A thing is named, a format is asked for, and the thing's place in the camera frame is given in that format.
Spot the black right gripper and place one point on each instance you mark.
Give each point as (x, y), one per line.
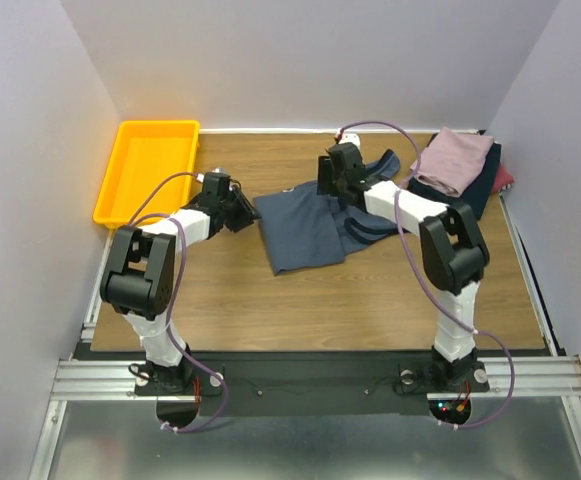
(326, 170)

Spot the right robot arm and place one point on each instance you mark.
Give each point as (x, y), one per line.
(453, 252)

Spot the maroon folded tank top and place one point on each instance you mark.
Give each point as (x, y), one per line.
(503, 180)

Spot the dark navy folded tank top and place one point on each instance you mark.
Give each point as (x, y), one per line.
(476, 194)

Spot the pink folded tank top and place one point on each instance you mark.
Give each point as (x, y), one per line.
(452, 161)

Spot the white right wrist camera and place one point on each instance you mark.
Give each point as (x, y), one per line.
(344, 137)

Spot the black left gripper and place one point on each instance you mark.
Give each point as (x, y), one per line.
(248, 214)

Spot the yellow plastic tray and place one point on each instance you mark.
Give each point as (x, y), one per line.
(148, 170)

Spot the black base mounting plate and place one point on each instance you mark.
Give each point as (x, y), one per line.
(276, 384)

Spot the aluminium frame rail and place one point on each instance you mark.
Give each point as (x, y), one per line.
(80, 380)

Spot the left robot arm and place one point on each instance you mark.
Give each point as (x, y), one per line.
(144, 270)

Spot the blue-grey tank top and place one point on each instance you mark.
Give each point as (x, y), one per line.
(302, 229)

